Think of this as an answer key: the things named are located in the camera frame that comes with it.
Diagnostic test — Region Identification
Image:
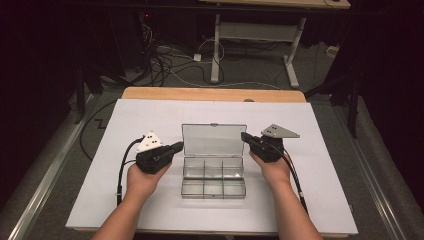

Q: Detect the clear plastic compartment box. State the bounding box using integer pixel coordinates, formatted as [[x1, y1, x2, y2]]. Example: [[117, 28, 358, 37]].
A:
[[180, 123, 248, 200]]

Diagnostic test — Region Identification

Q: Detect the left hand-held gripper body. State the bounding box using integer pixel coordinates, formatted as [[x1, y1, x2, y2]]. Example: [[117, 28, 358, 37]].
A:
[[135, 130, 174, 174]]

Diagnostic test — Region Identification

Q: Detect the tangle of black cables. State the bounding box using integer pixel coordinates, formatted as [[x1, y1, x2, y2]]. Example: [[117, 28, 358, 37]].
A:
[[141, 23, 228, 88]]

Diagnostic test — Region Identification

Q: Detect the white-framed desk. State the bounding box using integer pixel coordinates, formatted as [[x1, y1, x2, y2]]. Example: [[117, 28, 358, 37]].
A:
[[199, 0, 352, 89]]

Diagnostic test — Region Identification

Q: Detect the metal floor rail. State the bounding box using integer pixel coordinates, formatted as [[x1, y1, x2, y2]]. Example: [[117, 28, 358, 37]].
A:
[[8, 94, 96, 240], [333, 103, 406, 240]]

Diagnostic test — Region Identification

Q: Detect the person's right hand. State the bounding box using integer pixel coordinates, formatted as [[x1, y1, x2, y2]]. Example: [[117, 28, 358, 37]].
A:
[[249, 151, 292, 188]]

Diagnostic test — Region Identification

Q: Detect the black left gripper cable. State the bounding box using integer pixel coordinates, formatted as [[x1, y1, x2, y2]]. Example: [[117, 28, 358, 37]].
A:
[[115, 135, 146, 207]]

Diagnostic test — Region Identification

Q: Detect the black stand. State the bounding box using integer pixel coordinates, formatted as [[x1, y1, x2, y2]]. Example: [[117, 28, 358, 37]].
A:
[[304, 71, 363, 139], [74, 63, 88, 125]]

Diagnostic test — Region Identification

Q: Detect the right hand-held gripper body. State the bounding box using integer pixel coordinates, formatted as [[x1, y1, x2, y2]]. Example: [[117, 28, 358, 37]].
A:
[[249, 124, 300, 164]]

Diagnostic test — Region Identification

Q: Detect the white table sheet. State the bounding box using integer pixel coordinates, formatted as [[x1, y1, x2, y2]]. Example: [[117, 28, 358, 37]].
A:
[[65, 98, 359, 235]]

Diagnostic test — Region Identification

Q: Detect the black floor cable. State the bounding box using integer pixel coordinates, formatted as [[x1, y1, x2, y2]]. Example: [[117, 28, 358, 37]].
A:
[[79, 99, 118, 162]]

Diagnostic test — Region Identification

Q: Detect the person's left hand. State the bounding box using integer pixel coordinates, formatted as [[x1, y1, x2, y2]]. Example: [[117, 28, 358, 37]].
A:
[[126, 162, 173, 201]]

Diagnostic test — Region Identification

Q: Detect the white floor cable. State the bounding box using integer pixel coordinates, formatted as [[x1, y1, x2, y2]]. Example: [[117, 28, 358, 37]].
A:
[[166, 68, 281, 90]]

